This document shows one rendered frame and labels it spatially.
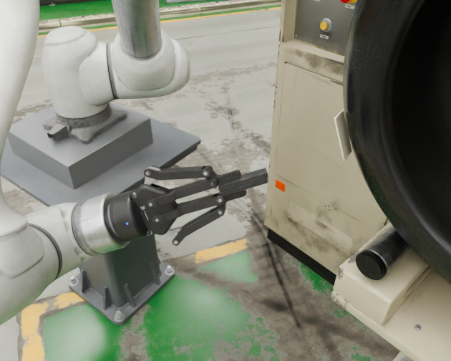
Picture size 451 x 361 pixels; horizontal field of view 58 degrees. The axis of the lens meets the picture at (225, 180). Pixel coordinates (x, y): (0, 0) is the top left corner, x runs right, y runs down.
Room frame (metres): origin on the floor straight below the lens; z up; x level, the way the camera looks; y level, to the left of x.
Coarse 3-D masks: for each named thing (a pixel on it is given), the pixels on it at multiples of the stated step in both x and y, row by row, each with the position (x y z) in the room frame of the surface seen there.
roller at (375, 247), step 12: (384, 240) 0.41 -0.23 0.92; (396, 240) 0.41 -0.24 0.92; (360, 252) 0.39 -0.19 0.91; (372, 252) 0.39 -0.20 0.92; (384, 252) 0.39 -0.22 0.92; (396, 252) 0.39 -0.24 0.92; (360, 264) 0.39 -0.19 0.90; (372, 264) 0.37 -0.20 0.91; (384, 264) 0.37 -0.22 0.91; (372, 276) 0.37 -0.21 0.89
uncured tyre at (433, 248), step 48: (384, 0) 0.45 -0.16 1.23; (432, 0) 0.63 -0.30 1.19; (384, 48) 0.43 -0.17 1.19; (432, 48) 0.63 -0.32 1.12; (384, 96) 0.43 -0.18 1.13; (432, 96) 0.61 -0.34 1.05; (384, 144) 0.41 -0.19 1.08; (432, 144) 0.57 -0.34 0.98; (384, 192) 0.40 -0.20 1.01; (432, 192) 0.48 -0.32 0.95; (432, 240) 0.35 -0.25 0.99
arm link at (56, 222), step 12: (60, 204) 0.49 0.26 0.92; (72, 204) 0.49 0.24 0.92; (36, 216) 0.45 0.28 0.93; (48, 216) 0.45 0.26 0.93; (60, 216) 0.45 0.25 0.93; (48, 228) 0.42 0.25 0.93; (60, 228) 0.43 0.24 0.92; (72, 228) 0.44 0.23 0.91; (60, 240) 0.42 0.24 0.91; (72, 240) 0.43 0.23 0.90; (60, 252) 0.40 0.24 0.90; (72, 252) 0.42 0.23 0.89; (84, 252) 0.43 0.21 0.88; (60, 264) 0.39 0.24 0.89; (72, 264) 0.41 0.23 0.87
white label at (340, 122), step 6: (342, 114) 0.49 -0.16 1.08; (336, 120) 0.47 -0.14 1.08; (342, 120) 0.49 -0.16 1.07; (336, 126) 0.46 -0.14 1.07; (342, 126) 0.48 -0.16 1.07; (336, 132) 0.46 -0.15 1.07; (342, 132) 0.47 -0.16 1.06; (342, 138) 0.47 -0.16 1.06; (348, 138) 0.48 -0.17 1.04; (342, 144) 0.46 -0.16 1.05; (348, 144) 0.48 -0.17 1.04; (342, 150) 0.45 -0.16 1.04; (348, 150) 0.47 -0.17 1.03; (342, 156) 0.45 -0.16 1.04
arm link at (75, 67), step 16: (64, 32) 1.07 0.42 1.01; (80, 32) 1.07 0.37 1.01; (48, 48) 1.02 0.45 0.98; (64, 48) 1.02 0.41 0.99; (80, 48) 1.03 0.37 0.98; (96, 48) 1.07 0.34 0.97; (48, 64) 1.01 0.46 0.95; (64, 64) 1.00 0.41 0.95; (80, 64) 1.01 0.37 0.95; (96, 64) 1.03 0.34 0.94; (48, 80) 1.02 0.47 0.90; (64, 80) 1.00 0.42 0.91; (80, 80) 1.01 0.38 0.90; (96, 80) 1.02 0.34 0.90; (64, 96) 1.00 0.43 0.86; (80, 96) 1.01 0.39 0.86; (96, 96) 1.02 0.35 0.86; (112, 96) 1.04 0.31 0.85; (64, 112) 1.01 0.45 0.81; (80, 112) 1.01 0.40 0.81; (96, 112) 1.03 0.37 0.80
